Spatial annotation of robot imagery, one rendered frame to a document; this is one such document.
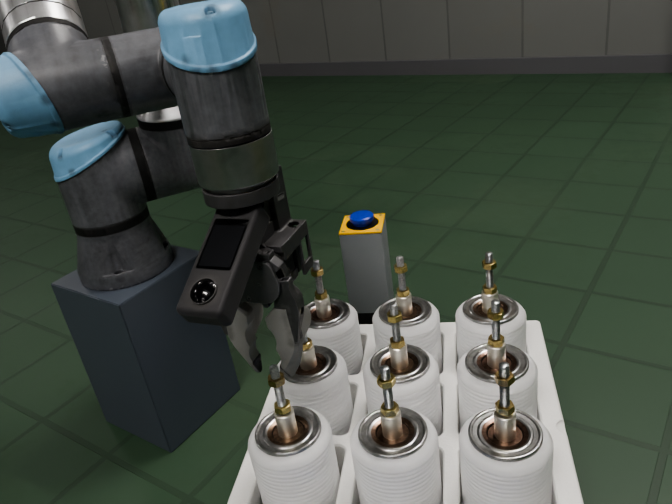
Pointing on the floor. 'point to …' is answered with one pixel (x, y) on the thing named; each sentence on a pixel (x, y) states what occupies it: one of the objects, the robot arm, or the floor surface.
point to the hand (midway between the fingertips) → (270, 367)
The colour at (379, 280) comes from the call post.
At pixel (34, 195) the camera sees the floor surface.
